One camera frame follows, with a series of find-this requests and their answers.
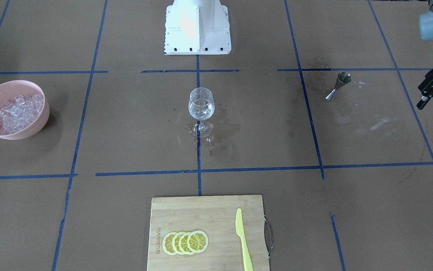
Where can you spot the steel double jigger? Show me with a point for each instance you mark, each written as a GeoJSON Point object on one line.
{"type": "Point", "coordinates": [343, 78]}

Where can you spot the clear wine glass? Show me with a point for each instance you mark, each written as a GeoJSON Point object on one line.
{"type": "Point", "coordinates": [201, 106]}

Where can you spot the pile of clear ice cubes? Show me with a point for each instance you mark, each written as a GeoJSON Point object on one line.
{"type": "Point", "coordinates": [20, 112]}

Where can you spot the bamboo cutting board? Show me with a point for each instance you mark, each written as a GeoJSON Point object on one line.
{"type": "Point", "coordinates": [214, 215]}

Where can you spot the yellow plastic knife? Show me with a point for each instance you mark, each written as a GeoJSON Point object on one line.
{"type": "Point", "coordinates": [239, 229]}

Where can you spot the lemon slice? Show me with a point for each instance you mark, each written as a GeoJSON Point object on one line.
{"type": "Point", "coordinates": [183, 243]}
{"type": "Point", "coordinates": [168, 244]}
{"type": "Point", "coordinates": [197, 241]}
{"type": "Point", "coordinates": [175, 242]}

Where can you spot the pink plastic bowl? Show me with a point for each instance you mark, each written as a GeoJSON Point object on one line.
{"type": "Point", "coordinates": [9, 90]}

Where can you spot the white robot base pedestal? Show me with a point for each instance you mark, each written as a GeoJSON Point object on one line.
{"type": "Point", "coordinates": [197, 27]}

